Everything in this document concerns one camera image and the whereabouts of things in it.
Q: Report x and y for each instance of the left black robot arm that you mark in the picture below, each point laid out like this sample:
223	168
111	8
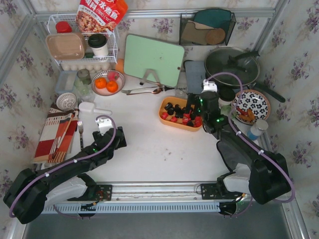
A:
27	194

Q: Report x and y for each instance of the right camera mount white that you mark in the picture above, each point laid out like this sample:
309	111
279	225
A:
209	86

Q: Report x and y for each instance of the orange tangerine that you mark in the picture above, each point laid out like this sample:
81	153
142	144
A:
100	83
112	86

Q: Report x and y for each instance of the glass pan lid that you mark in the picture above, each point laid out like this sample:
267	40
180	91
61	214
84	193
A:
233	60

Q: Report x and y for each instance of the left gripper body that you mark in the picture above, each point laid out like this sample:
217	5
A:
119	137

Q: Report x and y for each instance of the green cutting board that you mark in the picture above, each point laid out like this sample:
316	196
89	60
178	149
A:
144	53

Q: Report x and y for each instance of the clear bottle blue label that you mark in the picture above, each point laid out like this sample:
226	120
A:
257	129

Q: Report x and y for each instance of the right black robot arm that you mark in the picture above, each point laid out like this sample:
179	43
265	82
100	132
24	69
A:
251	169

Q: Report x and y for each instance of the black capsule numbered four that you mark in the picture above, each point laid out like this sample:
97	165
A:
179	115

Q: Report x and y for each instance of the camera mount white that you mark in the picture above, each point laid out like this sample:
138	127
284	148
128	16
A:
104	124
209	86

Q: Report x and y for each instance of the wooden chopsticks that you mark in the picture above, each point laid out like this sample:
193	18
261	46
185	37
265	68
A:
63	126

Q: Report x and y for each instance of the grey induction cooker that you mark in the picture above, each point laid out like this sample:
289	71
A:
195	74

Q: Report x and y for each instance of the fried food pieces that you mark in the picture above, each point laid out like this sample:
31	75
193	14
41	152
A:
246	115

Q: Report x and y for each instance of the left camera mount white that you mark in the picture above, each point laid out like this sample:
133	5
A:
104	124

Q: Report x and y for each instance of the white round strainer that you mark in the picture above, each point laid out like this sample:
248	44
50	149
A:
66	101

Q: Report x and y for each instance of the pale green glass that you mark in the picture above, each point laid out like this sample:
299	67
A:
85	92

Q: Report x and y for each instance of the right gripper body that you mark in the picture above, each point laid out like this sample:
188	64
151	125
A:
193	100

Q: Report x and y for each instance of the flower patterned plate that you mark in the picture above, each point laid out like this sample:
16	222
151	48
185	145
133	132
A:
255	101

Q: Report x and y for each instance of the copper spoon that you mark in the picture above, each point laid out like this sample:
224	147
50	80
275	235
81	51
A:
156	91

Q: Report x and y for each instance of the orange plastic storage basket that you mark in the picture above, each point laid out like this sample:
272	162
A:
178	124

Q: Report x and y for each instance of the pink fruit bowl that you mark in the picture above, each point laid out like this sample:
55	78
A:
104	92

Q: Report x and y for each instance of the red striped cloth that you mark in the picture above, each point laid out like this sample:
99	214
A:
48	135

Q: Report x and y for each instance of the jar with black lid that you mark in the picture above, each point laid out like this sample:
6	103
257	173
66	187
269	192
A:
226	96

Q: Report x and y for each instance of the metal cutting board stand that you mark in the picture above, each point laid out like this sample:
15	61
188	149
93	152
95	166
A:
150	76

